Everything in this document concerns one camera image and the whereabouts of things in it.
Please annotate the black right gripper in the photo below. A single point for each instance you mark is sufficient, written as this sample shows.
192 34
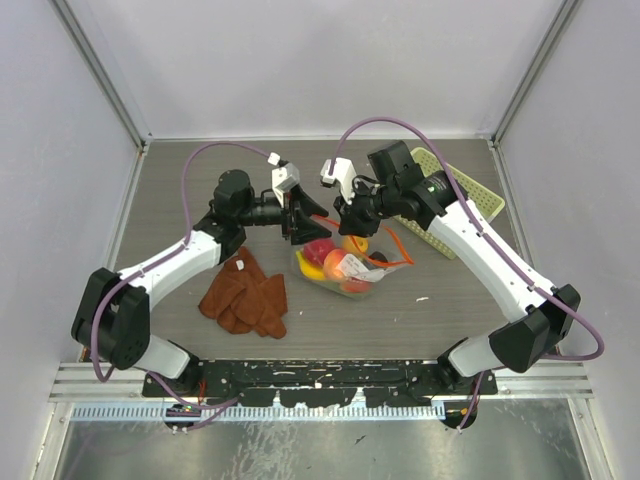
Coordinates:
351 222

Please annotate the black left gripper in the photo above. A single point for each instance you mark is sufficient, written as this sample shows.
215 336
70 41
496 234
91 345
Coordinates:
301 229

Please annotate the red apple toy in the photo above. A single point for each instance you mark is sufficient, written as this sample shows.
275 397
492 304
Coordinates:
316 251

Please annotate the peach toy fruit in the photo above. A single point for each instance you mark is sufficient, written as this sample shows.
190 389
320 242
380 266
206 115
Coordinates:
332 265

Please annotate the orange toy fruit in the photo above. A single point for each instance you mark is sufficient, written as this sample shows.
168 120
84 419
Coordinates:
356 245

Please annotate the yellow banana toy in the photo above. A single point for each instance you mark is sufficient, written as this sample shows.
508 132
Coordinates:
308 269

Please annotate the clear zip top bag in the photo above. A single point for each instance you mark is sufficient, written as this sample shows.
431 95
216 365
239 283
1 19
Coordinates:
385 240

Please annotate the dark purple plum toy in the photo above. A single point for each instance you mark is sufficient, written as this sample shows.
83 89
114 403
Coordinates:
378 258

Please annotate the red bell pepper toy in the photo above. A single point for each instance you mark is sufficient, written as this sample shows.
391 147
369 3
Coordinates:
356 286

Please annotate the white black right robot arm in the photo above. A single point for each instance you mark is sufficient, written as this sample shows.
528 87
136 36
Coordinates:
536 311

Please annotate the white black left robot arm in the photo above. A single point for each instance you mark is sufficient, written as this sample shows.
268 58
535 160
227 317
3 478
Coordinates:
114 315

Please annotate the brown cloth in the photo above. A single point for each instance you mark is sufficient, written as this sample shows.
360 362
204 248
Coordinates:
242 299

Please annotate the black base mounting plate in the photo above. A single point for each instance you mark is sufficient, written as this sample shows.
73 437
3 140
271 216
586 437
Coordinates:
261 383

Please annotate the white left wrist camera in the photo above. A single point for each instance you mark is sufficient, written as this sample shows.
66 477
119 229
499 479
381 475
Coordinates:
284 176

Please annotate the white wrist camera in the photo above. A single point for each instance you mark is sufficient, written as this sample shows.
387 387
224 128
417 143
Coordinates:
284 176
339 172

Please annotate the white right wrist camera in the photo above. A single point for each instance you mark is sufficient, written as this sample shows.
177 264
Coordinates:
339 172

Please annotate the aluminium front frame rail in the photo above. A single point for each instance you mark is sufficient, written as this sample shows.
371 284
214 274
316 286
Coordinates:
78 382

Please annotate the white slotted cable duct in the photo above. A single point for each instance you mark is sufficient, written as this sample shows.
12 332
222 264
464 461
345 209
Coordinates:
166 411

